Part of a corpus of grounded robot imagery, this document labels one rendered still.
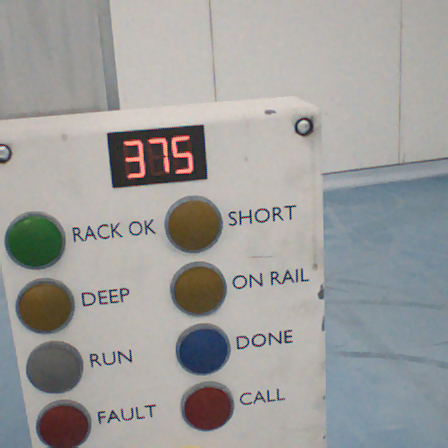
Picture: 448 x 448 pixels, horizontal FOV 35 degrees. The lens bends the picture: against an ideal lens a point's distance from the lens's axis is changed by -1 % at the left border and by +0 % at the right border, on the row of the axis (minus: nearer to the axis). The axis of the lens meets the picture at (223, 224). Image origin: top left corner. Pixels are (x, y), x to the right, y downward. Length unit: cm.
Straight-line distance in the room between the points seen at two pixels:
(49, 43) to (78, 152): 8
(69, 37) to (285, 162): 14
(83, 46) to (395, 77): 421
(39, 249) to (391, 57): 425
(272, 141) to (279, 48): 390
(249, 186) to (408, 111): 430
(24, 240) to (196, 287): 9
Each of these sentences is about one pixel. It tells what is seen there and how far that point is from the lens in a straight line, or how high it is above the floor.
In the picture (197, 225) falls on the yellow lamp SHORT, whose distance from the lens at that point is 36.
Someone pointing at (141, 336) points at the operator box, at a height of 104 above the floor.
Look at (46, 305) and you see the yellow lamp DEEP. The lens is 37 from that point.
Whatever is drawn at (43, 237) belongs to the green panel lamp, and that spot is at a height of 110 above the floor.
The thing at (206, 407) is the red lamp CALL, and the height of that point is 100.
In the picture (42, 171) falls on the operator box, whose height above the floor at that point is 114.
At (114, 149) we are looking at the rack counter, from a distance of 35.
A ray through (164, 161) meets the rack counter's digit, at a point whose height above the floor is 114.
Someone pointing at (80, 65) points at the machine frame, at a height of 118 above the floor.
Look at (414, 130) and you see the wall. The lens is 470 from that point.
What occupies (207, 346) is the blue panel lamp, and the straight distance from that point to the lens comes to 39.
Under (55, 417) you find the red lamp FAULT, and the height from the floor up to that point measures 100.
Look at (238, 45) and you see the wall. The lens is 419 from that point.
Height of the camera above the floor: 121
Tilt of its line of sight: 18 degrees down
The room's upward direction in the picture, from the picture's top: 4 degrees counter-clockwise
